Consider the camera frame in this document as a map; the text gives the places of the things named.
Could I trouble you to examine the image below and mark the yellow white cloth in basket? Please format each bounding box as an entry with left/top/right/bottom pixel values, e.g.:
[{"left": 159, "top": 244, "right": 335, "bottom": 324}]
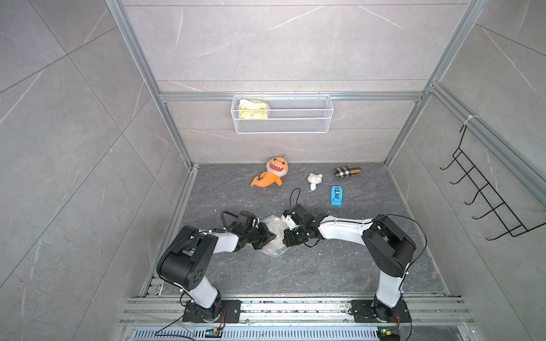
[{"left": 237, "top": 99, "right": 270, "bottom": 120}]

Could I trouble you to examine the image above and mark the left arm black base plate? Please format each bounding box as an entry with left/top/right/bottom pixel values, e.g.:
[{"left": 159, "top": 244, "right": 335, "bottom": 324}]
[{"left": 182, "top": 299, "right": 242, "bottom": 323}]

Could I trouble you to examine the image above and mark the orange shark plush toy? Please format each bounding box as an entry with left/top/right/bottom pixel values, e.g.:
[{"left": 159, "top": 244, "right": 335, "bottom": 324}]
[{"left": 251, "top": 156, "right": 289, "bottom": 188}]

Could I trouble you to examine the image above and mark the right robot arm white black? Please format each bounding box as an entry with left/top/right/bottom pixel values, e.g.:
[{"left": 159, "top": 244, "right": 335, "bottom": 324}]
[{"left": 282, "top": 210, "right": 417, "bottom": 322}]

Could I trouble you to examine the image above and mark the clear bubble wrap sheet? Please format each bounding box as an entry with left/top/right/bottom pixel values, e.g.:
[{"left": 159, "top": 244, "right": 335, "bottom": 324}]
[{"left": 259, "top": 215, "right": 289, "bottom": 258}]

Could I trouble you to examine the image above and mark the blue tape dispenser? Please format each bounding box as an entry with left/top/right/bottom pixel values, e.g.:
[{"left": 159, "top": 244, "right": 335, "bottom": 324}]
[{"left": 331, "top": 186, "right": 344, "bottom": 207}]

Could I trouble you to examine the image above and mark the small white bunny plush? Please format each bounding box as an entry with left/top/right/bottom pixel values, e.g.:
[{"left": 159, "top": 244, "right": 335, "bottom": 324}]
[{"left": 307, "top": 173, "right": 323, "bottom": 191}]

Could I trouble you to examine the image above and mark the white wire mesh basket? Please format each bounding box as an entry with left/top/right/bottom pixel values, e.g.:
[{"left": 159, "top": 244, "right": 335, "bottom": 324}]
[{"left": 230, "top": 95, "right": 334, "bottom": 134}]

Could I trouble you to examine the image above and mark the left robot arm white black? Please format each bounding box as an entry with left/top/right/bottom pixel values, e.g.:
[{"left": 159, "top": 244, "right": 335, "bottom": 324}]
[{"left": 156, "top": 223, "right": 276, "bottom": 321}]

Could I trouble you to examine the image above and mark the plaid brown pouch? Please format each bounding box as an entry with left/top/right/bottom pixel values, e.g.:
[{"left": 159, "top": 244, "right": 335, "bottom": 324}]
[{"left": 334, "top": 166, "right": 362, "bottom": 178}]

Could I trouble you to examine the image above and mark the aluminium mounting rail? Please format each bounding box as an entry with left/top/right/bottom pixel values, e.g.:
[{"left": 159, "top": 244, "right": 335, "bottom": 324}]
[{"left": 117, "top": 294, "right": 482, "bottom": 340}]

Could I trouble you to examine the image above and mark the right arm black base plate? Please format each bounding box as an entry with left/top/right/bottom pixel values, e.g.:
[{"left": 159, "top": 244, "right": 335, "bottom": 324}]
[{"left": 348, "top": 298, "right": 412, "bottom": 323}]

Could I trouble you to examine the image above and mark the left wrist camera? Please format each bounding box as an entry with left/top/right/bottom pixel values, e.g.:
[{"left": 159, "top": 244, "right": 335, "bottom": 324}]
[{"left": 236, "top": 211, "right": 260, "bottom": 230}]

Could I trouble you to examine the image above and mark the black wire hook rack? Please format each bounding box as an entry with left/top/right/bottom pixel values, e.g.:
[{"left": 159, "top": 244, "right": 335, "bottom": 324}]
[{"left": 439, "top": 125, "right": 545, "bottom": 242}]

